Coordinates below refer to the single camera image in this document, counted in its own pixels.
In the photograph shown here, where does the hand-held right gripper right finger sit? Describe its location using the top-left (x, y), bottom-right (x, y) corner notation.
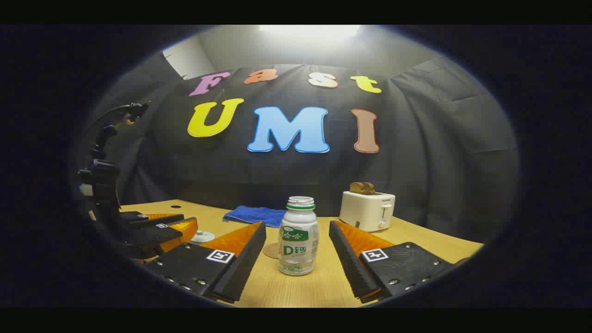
top-left (328, 220), bottom-right (456, 304)

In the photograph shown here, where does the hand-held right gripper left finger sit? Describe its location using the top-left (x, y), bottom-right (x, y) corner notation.
top-left (143, 221), bottom-right (267, 304)

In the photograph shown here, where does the white plastic water bottle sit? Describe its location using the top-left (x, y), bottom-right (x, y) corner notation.
top-left (277, 196), bottom-right (320, 277)

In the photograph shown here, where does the blue folded towel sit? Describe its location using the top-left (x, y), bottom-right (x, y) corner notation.
top-left (222, 205), bottom-right (287, 228)

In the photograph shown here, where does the white toaster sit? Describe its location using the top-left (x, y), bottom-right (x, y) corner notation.
top-left (339, 191), bottom-right (396, 233)

